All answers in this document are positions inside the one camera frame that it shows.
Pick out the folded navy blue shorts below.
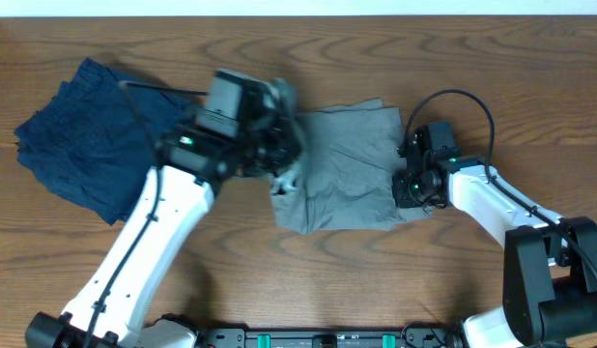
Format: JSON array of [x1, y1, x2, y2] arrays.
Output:
[[14, 59, 194, 224]]

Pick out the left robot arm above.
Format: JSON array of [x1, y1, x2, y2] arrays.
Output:
[[24, 72, 301, 347]]

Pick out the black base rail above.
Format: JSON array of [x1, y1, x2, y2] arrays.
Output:
[[143, 313, 473, 348]]

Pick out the grey shorts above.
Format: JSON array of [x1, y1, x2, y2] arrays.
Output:
[[270, 98, 433, 235]]

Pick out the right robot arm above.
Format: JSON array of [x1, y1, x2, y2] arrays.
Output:
[[392, 157, 597, 347]]

